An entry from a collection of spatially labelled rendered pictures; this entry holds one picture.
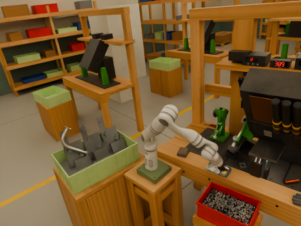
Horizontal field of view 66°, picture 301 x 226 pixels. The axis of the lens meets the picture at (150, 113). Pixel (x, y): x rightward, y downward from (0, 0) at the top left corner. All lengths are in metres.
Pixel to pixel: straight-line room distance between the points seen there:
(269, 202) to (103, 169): 1.19
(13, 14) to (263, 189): 6.91
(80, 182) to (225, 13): 1.67
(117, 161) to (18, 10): 6.03
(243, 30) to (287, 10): 0.29
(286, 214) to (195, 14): 1.56
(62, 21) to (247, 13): 6.97
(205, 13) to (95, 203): 1.73
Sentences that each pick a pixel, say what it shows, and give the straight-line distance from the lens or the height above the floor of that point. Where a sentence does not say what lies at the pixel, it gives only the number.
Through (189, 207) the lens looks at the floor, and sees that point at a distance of 2.74.
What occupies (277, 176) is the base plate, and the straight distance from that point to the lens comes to 1.82.
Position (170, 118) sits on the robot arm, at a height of 1.47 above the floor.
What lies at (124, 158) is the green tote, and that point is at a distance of 1.99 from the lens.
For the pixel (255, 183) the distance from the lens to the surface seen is 1.73.
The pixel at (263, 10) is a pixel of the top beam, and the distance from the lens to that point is 1.88.
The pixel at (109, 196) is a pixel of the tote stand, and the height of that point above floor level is 0.64.
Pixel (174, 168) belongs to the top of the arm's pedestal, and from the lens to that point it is 1.87.
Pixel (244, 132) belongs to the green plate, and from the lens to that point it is 1.75.
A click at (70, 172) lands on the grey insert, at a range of 2.06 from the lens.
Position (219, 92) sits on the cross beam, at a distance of 2.24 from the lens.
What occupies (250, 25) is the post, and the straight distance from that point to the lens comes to 1.92.
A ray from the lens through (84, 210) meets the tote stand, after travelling 1.99.
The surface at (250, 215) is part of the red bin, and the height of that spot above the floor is 0.88.
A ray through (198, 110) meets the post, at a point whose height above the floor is 1.03.
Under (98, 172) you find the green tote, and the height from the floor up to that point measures 0.87.
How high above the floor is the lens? 2.04
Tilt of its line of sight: 26 degrees down
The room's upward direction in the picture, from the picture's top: 6 degrees counter-clockwise
